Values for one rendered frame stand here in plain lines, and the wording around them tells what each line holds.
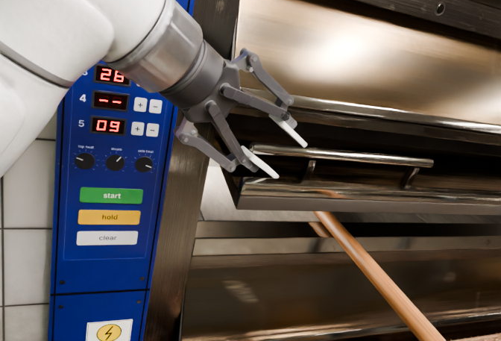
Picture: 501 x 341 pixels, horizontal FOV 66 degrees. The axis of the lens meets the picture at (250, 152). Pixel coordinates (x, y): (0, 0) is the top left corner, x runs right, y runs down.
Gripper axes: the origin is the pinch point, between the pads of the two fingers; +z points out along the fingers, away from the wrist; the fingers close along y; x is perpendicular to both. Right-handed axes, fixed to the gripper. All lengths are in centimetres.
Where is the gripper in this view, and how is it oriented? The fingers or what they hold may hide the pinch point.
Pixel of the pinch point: (275, 148)
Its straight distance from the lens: 54.9
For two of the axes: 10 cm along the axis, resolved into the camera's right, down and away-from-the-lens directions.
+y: -6.6, 7.5, 0.6
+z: 5.7, 4.4, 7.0
